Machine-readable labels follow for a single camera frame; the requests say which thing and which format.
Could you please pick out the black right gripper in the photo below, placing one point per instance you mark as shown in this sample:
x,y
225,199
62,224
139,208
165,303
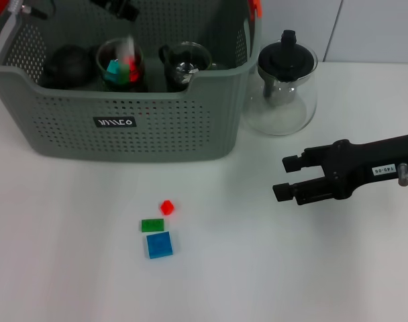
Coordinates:
x,y
358,164

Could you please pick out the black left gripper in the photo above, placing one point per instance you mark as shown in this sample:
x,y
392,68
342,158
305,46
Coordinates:
x,y
106,2

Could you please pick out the translucent white square brick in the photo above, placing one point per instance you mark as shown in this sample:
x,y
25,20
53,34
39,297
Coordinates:
x,y
126,48

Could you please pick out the teal square toy brick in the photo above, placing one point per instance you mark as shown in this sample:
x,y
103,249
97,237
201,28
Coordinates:
x,y
112,67

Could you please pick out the orange-red wedge toy brick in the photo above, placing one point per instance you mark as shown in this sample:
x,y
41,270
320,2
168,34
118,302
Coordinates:
x,y
136,72

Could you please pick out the small red toy brick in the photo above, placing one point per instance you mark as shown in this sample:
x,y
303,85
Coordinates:
x,y
167,208

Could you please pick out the green two-stud brick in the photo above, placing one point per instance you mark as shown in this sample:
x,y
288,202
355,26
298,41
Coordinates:
x,y
152,225

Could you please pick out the blue square toy brick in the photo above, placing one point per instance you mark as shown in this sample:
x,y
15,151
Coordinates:
x,y
160,245

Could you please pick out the grey perforated storage bin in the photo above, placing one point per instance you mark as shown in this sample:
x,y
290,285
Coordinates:
x,y
140,141

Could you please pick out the black ceramic teapot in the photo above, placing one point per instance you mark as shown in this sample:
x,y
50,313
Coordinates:
x,y
68,67

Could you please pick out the glass teapot with black lid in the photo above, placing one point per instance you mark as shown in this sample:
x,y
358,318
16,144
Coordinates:
x,y
288,60

